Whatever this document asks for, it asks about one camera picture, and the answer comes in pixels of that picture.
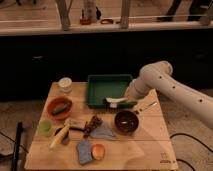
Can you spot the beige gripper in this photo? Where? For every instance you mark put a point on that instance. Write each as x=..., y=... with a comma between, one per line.
x=131, y=101

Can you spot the white black dish brush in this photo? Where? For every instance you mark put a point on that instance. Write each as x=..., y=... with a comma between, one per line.
x=113, y=102

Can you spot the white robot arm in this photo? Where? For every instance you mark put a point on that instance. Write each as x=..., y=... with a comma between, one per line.
x=158, y=76

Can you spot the green plastic tray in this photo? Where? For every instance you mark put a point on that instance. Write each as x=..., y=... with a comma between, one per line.
x=101, y=86

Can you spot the brown bowl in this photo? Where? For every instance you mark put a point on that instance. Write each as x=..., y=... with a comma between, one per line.
x=126, y=122

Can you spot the metal spoon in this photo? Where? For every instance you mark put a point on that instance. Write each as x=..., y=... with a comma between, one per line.
x=138, y=111

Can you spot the grey cloth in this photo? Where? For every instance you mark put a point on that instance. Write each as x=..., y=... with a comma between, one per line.
x=103, y=132

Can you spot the beige block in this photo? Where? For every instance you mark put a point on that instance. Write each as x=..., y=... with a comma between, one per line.
x=75, y=123

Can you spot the white cup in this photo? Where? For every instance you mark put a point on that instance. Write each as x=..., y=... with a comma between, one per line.
x=65, y=84

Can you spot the green pickle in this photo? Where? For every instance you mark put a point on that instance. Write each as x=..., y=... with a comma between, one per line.
x=60, y=108

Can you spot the wooden table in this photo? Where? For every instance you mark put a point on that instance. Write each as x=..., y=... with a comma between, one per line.
x=149, y=148

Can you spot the orange bowl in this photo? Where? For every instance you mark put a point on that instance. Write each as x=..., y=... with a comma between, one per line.
x=55, y=102

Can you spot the blue sponge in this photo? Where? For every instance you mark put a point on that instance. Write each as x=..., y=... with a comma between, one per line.
x=84, y=152

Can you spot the green cup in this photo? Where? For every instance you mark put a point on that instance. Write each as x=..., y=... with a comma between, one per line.
x=45, y=128

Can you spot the black pole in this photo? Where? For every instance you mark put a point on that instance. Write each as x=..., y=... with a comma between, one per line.
x=15, y=155

